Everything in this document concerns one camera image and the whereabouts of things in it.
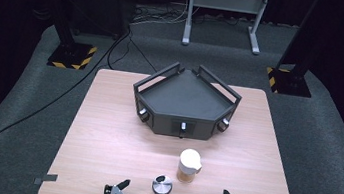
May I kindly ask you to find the glass jar with silver lid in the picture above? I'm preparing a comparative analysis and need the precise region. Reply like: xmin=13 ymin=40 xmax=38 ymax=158
xmin=150 ymin=173 xmax=175 ymax=194

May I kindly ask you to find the white-lidded jar with brown contents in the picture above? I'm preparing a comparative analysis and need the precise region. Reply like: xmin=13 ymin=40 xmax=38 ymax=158
xmin=175 ymin=147 xmax=205 ymax=185

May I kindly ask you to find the dark grey corner rack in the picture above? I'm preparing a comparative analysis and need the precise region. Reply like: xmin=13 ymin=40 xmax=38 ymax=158
xmin=126 ymin=56 xmax=246 ymax=147

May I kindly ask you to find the grey tape strip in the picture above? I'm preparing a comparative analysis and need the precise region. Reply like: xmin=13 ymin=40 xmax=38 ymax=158
xmin=32 ymin=171 xmax=59 ymax=188

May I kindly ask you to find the black stand with striped base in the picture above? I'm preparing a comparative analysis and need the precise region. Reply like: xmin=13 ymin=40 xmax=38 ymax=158
xmin=263 ymin=0 xmax=325 ymax=99
xmin=45 ymin=0 xmax=105 ymax=74

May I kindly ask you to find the grey metal stand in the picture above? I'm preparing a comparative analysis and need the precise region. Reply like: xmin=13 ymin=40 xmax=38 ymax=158
xmin=181 ymin=0 xmax=272 ymax=57

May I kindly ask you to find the thick black floor cable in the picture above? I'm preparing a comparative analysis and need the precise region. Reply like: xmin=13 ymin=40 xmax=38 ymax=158
xmin=0 ymin=10 xmax=133 ymax=194

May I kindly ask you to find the thin black floor cable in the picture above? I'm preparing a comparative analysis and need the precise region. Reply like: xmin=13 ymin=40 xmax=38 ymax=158
xmin=124 ymin=35 xmax=162 ymax=73

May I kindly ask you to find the bundle of floor cables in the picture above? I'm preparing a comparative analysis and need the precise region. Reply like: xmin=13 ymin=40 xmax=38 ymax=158
xmin=130 ymin=0 xmax=193 ymax=34

